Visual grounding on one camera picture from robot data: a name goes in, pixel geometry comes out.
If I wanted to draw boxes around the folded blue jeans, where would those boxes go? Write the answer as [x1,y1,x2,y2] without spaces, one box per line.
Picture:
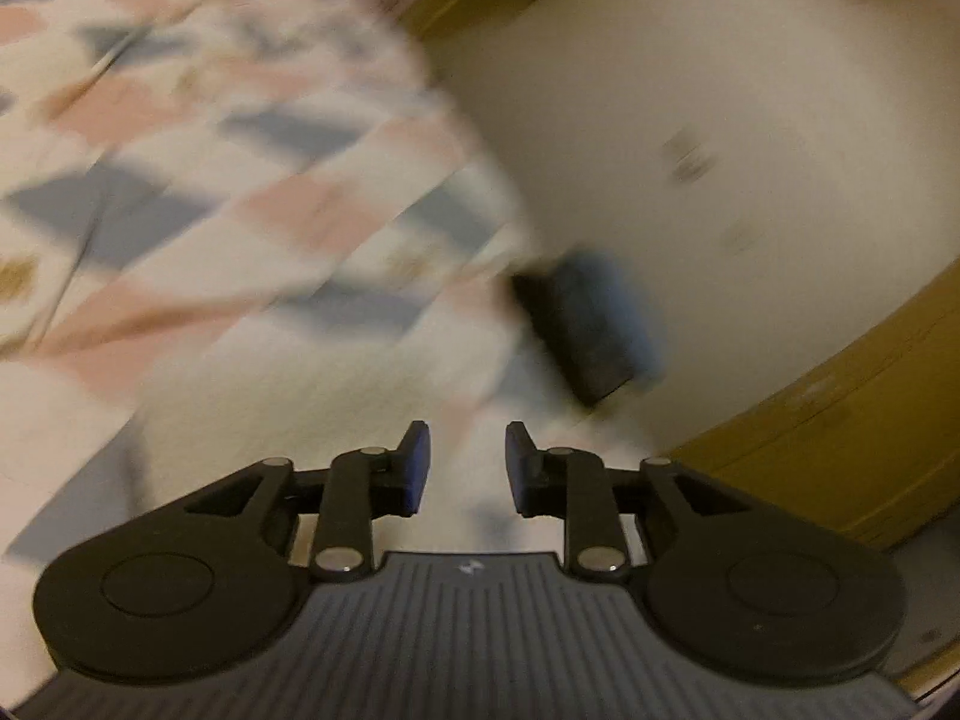
[555,249,664,401]

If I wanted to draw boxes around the folded black garment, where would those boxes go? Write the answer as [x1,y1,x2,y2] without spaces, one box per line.
[509,259,607,410]

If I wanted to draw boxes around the checkered patchwork quilt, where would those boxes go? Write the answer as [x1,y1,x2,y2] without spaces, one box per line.
[0,0,542,706]

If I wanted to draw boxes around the wooden door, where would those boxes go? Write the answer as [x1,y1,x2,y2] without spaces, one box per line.
[669,265,960,548]

